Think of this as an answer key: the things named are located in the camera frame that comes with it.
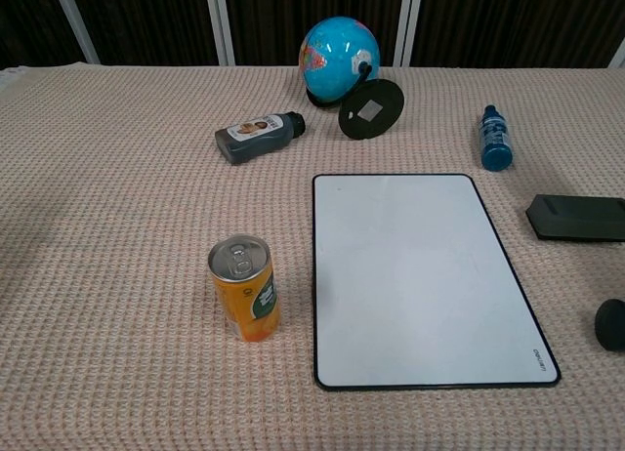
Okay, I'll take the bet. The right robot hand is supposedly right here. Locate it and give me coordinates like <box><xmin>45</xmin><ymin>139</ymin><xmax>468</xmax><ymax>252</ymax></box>
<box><xmin>594</xmin><ymin>298</ymin><xmax>625</xmax><ymax>352</ymax></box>

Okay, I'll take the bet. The dark grey board eraser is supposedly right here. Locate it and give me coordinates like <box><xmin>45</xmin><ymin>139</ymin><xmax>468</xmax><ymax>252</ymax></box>
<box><xmin>524</xmin><ymin>193</ymin><xmax>625</xmax><ymax>242</ymax></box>

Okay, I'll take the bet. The blue spray bottle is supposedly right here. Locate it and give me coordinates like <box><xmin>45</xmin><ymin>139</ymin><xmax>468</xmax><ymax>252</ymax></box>
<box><xmin>476</xmin><ymin>103</ymin><xmax>515</xmax><ymax>173</ymax></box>

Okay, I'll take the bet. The white board with black rim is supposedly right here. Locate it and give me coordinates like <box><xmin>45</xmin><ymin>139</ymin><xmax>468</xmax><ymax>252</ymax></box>
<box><xmin>312</xmin><ymin>173</ymin><xmax>563</xmax><ymax>392</ymax></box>

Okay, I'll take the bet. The orange drink can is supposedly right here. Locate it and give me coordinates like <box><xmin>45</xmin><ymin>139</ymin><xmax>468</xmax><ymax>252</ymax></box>
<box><xmin>207</xmin><ymin>233</ymin><xmax>282</xmax><ymax>344</ymax></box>

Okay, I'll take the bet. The blue globe on black stand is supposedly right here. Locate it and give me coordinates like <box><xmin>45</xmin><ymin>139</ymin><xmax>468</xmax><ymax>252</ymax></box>
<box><xmin>298</xmin><ymin>15</ymin><xmax>406</xmax><ymax>142</ymax></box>

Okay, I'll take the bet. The dark sauce bottle with label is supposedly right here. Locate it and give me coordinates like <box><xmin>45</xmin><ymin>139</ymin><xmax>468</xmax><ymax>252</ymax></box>
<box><xmin>214</xmin><ymin>110</ymin><xmax>308</xmax><ymax>167</ymax></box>

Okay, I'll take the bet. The beige waffle-weave tablecloth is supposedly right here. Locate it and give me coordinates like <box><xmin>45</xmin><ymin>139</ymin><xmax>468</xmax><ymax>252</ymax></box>
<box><xmin>0</xmin><ymin>63</ymin><xmax>625</xmax><ymax>451</ymax></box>

